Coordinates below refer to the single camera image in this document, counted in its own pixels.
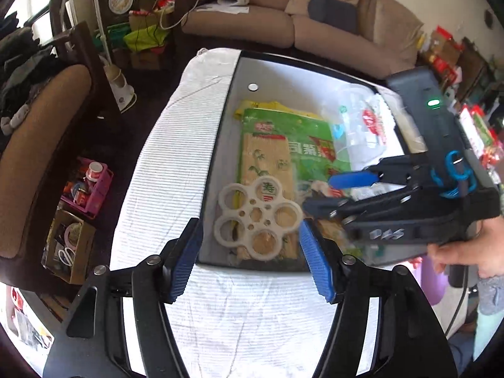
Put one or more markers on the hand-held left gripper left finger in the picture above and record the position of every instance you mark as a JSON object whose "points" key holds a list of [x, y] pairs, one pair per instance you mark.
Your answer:
{"points": [[183, 260]]}

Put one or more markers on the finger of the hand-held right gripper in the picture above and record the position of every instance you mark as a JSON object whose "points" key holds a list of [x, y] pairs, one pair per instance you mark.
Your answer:
{"points": [[350, 180], [354, 206]]}

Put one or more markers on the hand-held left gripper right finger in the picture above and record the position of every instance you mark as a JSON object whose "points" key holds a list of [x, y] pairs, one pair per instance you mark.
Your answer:
{"points": [[317, 262]]}

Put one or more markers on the teal plastic clip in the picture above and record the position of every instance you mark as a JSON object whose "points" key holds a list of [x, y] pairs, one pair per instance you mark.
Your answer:
{"points": [[338, 130]]}

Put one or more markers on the green sushi kit packet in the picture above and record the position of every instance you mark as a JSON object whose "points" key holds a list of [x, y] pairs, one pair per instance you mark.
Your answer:
{"points": [[307, 141]]}

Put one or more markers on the clear packet with red print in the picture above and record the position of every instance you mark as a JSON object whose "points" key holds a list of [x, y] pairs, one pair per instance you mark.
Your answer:
{"points": [[370, 122]]}

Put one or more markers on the black storage box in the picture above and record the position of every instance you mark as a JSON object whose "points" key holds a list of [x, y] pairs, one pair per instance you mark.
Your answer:
{"points": [[228, 157]]}

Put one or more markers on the person's right hand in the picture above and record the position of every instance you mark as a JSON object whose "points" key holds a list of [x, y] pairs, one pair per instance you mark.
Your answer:
{"points": [[484, 252]]}

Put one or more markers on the red snack packet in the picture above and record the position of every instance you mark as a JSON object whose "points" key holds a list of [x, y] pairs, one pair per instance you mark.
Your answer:
{"points": [[478, 130]]}

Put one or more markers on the dark wooden cabinet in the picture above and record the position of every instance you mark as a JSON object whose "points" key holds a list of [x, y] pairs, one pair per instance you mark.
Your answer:
{"points": [[474, 67]]}

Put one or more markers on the brown cardboard box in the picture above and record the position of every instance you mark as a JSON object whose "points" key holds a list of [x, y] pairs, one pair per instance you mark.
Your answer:
{"points": [[445, 47]]}

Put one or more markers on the small open cardboard box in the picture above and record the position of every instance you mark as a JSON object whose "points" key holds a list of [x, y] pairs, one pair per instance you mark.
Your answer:
{"points": [[80, 252]]}

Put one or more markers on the purple plastic tool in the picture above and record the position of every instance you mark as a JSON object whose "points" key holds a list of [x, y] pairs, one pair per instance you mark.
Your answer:
{"points": [[433, 279]]}

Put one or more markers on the pink plastic basket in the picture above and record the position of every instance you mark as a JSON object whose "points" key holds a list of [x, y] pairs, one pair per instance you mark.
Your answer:
{"points": [[98, 193]]}

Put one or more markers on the red white cup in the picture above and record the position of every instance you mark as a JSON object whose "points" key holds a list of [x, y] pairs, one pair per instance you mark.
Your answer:
{"points": [[95, 170]]}

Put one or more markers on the dark grey fuzzy pillow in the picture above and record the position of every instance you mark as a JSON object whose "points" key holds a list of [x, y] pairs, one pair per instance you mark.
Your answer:
{"points": [[332, 12]]}

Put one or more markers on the white garment steamer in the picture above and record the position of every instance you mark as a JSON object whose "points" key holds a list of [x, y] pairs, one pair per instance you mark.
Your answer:
{"points": [[118, 86]]}

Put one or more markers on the brown armchair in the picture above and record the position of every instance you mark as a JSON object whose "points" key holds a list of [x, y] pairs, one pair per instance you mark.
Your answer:
{"points": [[43, 134]]}

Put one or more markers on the brown sofa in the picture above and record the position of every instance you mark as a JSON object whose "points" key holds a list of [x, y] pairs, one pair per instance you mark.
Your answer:
{"points": [[244, 23]]}

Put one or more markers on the white papers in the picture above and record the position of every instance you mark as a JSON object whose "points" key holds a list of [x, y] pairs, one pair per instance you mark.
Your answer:
{"points": [[220, 8]]}

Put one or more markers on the yellow-green bag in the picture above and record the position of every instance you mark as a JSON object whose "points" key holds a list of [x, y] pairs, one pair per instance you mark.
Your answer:
{"points": [[145, 38]]}

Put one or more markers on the dark wooden chair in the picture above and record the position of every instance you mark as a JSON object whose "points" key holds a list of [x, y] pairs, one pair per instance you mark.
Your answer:
{"points": [[84, 55]]}

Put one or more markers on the pile of clothes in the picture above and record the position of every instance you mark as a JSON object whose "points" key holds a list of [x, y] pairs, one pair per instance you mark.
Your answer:
{"points": [[23, 67]]}

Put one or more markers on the round decorated tin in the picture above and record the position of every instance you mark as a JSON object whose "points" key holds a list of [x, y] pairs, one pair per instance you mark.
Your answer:
{"points": [[122, 0]]}

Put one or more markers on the round wall clock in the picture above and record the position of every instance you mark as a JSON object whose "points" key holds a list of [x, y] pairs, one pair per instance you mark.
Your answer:
{"points": [[489, 18]]}

